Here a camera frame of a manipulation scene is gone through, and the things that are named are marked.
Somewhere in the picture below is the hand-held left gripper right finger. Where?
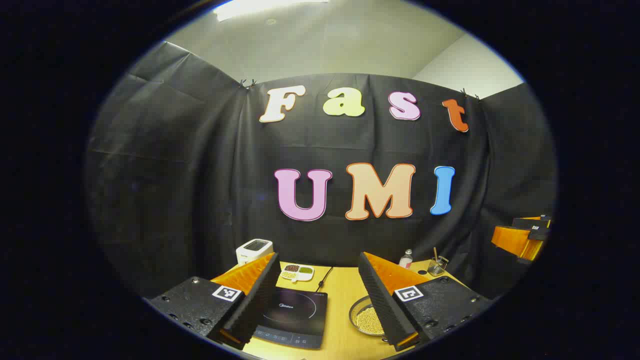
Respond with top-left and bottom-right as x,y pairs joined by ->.
358,251 -> 493,352

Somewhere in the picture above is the black power cable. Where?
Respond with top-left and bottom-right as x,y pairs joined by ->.
315,266 -> 334,293

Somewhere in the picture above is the black induction cooktop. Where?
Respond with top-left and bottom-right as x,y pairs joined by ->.
252,286 -> 329,350

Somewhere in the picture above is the black backdrop cloth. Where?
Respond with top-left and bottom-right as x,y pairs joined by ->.
85,41 -> 558,301

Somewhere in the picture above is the white divided dish of beans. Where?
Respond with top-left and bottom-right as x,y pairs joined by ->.
280,263 -> 315,283

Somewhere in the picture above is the white toaster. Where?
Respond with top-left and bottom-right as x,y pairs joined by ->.
236,238 -> 274,266

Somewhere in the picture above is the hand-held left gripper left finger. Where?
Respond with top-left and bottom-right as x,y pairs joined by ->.
146,252 -> 282,351

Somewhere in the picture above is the wire mesh utensil holder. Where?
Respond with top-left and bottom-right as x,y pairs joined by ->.
427,256 -> 449,277

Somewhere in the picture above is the steel pot with black handle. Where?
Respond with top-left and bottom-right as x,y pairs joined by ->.
349,295 -> 388,337

